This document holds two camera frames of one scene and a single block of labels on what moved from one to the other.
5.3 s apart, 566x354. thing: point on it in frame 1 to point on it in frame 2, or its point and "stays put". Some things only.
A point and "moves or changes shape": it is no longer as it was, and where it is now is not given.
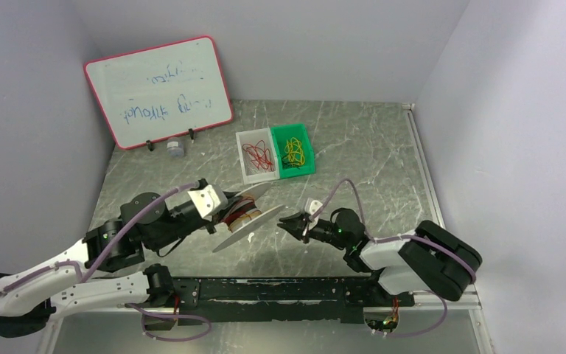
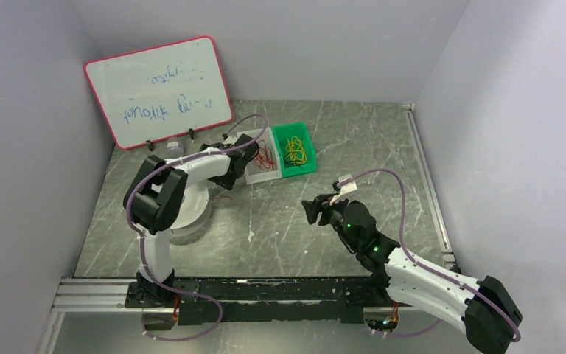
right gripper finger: (295, 223) to (312, 208)
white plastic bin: (257, 156) stays put
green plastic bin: (279, 134) stays put
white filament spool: (242, 215) moves or changes shape
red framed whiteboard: (161, 91) stays put
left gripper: (219, 214) to (243, 155)
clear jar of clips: (173, 150) stays put
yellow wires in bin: (293, 149) stays put
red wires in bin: (262, 155) stays put
